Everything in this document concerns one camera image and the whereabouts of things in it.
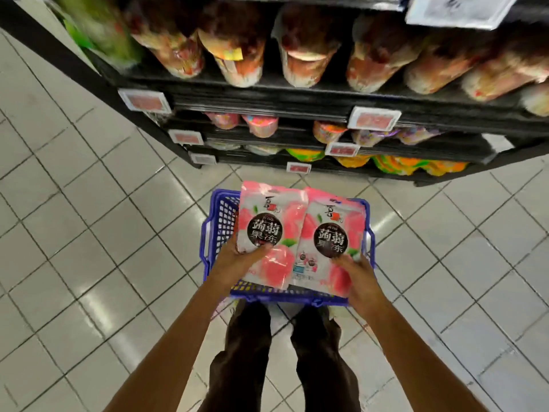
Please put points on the person's right hand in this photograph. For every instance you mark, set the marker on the person's right hand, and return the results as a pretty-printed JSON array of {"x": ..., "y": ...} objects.
[{"x": 362, "y": 287}]

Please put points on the person's left hand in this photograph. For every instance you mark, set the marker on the person's left hand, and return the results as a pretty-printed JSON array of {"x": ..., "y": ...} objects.
[{"x": 230, "y": 268}]

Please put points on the pink-white jelly bag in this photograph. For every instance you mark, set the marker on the pink-white jelly bag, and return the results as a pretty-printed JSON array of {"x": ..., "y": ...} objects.
[
  {"x": 270, "y": 218},
  {"x": 330, "y": 236}
]

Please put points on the blue plastic shopping basket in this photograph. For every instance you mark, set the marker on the blue plastic shopping basket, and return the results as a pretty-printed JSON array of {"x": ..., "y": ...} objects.
[{"x": 223, "y": 194}]

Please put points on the dark grey metal shelf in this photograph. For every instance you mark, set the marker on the dark grey metal shelf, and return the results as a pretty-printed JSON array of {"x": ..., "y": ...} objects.
[{"x": 257, "y": 98}]

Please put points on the person's left forearm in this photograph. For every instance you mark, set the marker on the person's left forearm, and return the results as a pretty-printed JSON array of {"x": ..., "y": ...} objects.
[{"x": 171, "y": 356}]

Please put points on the person's right forearm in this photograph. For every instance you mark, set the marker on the person's right forearm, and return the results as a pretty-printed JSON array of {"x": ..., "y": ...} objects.
[{"x": 420, "y": 364}]

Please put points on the person's dark trousers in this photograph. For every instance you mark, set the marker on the person's dark trousers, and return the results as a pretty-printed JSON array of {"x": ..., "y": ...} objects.
[{"x": 240, "y": 364}]

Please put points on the row of small yellow-green cups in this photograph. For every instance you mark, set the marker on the row of small yellow-green cups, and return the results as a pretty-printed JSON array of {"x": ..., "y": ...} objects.
[{"x": 403, "y": 164}]

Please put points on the row of small pink-lid cups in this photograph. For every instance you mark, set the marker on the row of small pink-lid cups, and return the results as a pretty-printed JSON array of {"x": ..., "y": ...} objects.
[{"x": 257, "y": 124}]

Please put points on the large fruit jelly jar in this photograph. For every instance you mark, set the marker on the large fruit jelly jar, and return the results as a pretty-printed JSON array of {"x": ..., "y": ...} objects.
[
  {"x": 536, "y": 98},
  {"x": 304, "y": 47},
  {"x": 506, "y": 73},
  {"x": 167, "y": 38},
  {"x": 236, "y": 47},
  {"x": 446, "y": 64}
]

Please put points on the row of orange jelly cups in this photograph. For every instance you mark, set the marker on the row of orange jelly cups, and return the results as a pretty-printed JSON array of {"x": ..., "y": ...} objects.
[{"x": 382, "y": 55}]

